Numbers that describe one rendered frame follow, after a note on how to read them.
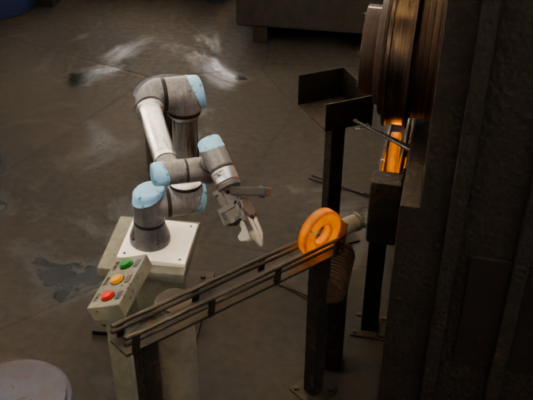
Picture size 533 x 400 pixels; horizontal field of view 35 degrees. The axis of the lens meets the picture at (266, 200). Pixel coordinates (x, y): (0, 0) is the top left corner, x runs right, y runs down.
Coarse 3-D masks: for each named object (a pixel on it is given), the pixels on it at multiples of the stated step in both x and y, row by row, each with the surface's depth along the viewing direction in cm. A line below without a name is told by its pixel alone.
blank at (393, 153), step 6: (396, 132) 284; (390, 144) 279; (396, 144) 279; (390, 150) 279; (396, 150) 278; (390, 156) 279; (396, 156) 278; (390, 162) 279; (396, 162) 279; (390, 168) 280; (396, 168) 280
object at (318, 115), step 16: (304, 80) 340; (320, 80) 343; (336, 80) 346; (352, 80) 339; (304, 96) 345; (320, 96) 348; (336, 96) 351; (352, 96) 342; (368, 96) 324; (320, 112) 339; (336, 112) 322; (352, 112) 325; (368, 112) 328; (336, 128) 326; (336, 144) 341; (336, 160) 346; (336, 176) 351; (336, 192) 355; (336, 208) 360; (352, 240) 366
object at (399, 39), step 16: (400, 0) 246; (400, 16) 243; (400, 32) 242; (400, 48) 243; (400, 64) 243; (384, 80) 245; (400, 80) 245; (384, 96) 249; (400, 96) 248; (384, 112) 255; (400, 112) 254
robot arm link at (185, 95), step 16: (176, 80) 282; (192, 80) 283; (176, 96) 281; (192, 96) 283; (176, 112) 285; (192, 112) 286; (176, 128) 290; (192, 128) 291; (176, 144) 294; (192, 144) 294; (176, 192) 302; (192, 192) 302; (176, 208) 303; (192, 208) 306
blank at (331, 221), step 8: (320, 208) 253; (328, 208) 255; (312, 216) 250; (320, 216) 250; (328, 216) 252; (336, 216) 255; (304, 224) 250; (312, 224) 249; (320, 224) 251; (328, 224) 254; (336, 224) 257; (304, 232) 250; (312, 232) 250; (328, 232) 257; (336, 232) 259; (304, 240) 250; (312, 240) 252; (320, 240) 258; (328, 240) 258; (304, 248) 251; (312, 248) 254
